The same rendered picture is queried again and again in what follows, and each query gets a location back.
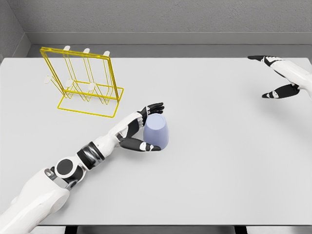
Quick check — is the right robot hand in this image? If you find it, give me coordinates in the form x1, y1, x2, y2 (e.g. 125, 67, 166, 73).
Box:
247, 55, 312, 99

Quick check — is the yellow wire cup holder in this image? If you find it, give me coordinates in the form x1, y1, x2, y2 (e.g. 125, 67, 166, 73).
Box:
39, 45, 125, 118

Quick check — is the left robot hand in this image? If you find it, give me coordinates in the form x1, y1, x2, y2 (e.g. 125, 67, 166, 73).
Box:
105, 102, 165, 152

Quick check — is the lavender cup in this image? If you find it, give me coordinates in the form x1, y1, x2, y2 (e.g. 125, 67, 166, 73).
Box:
143, 114, 170, 149

